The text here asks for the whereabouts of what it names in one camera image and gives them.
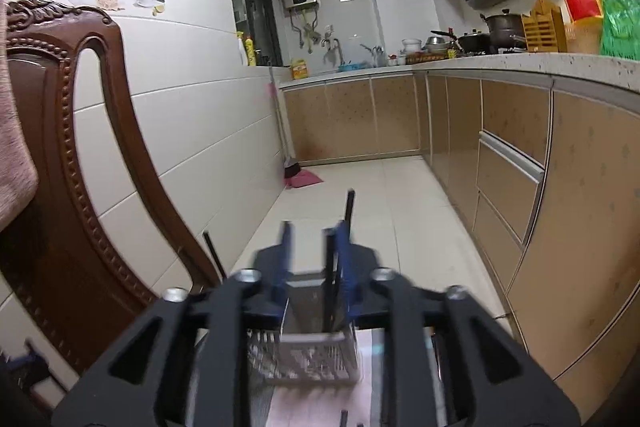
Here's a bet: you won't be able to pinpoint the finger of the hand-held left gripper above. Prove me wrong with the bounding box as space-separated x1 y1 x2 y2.
7 342 51 383

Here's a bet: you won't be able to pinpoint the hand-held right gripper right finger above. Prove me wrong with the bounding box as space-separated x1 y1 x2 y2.
325 219 583 427

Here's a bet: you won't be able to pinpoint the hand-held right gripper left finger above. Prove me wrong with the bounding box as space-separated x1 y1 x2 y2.
52 222 296 427

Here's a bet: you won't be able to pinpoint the white slotted utensil basket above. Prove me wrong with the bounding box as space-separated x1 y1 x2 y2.
247 272 363 385

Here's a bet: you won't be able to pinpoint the pink dustpan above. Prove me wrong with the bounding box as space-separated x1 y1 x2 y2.
284 169 324 188

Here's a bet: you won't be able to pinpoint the broom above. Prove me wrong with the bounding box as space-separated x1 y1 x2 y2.
266 61 301 180

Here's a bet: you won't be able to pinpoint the striped grey blue tablecloth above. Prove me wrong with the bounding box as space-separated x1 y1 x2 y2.
190 327 451 427

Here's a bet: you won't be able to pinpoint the carved dark wooden chair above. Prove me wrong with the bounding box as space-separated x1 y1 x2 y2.
0 0 223 378

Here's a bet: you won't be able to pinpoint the metal sink tap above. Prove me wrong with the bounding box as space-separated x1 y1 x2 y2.
361 44 386 68

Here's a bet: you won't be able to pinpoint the pink towel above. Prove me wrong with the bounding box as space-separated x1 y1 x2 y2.
0 2 40 233

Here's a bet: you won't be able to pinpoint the beige kitchen cabinets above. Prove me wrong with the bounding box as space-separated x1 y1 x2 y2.
279 67 640 408

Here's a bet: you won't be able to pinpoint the speckled stone countertop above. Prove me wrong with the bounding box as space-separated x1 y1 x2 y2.
279 52 640 105

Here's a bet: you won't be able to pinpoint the black wok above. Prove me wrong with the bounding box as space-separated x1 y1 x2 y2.
431 29 491 54

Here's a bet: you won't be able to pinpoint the dark glass door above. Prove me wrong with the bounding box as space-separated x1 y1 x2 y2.
225 0 283 68

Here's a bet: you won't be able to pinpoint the metal cooking pot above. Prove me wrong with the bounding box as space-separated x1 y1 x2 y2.
481 8 526 48

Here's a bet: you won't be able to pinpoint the wooden utensil rack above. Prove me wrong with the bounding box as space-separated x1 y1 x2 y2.
521 0 568 54

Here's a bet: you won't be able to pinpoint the green plastic bag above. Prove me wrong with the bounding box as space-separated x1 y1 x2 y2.
600 0 640 60

